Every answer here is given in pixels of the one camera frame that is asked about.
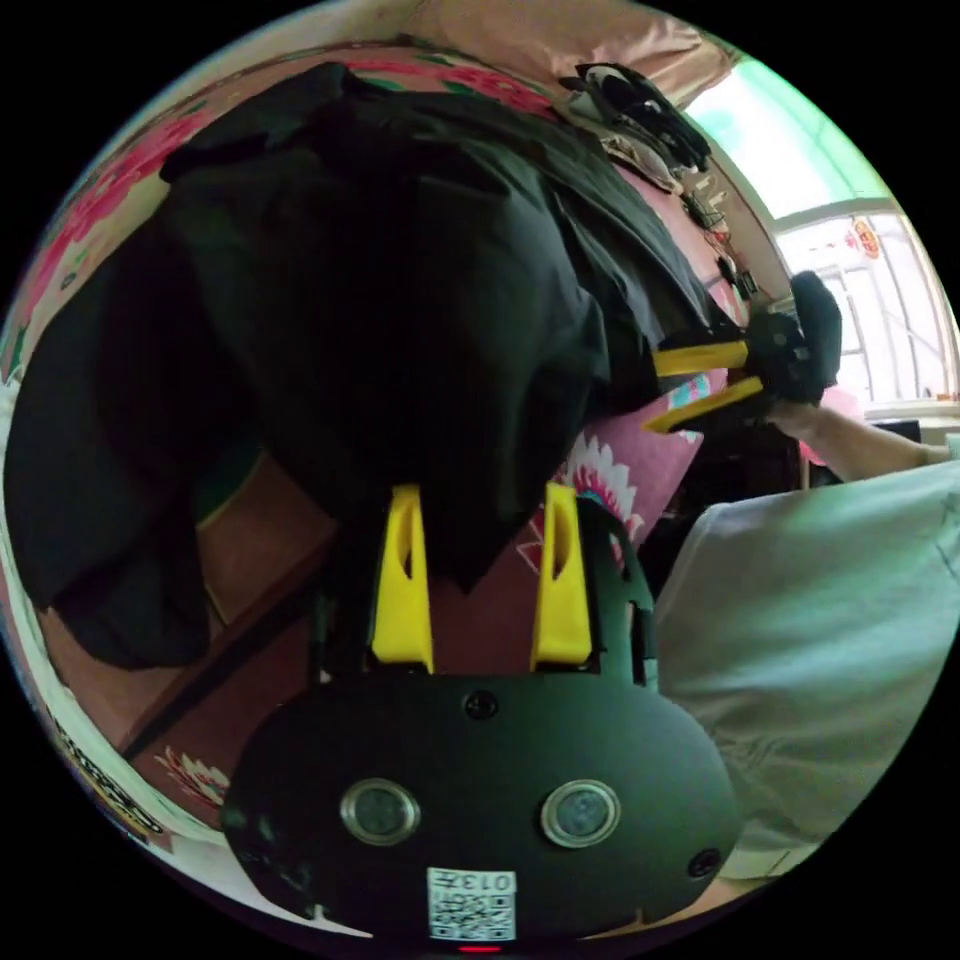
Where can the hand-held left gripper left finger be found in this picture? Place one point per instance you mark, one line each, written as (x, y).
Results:
(399, 600)

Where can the person's right forearm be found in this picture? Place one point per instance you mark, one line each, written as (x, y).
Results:
(870, 450)

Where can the person's body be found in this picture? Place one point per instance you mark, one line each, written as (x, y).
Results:
(810, 622)

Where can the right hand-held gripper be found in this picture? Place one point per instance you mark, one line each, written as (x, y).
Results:
(776, 356)

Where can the window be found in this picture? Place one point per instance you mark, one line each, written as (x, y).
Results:
(825, 187)

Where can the person's right hand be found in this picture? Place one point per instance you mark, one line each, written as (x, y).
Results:
(795, 416)

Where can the pile of clothes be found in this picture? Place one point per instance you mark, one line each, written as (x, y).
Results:
(637, 97)

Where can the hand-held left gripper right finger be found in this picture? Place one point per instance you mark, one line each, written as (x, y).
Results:
(561, 600)

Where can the black hoodie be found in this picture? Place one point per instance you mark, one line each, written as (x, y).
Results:
(375, 300)

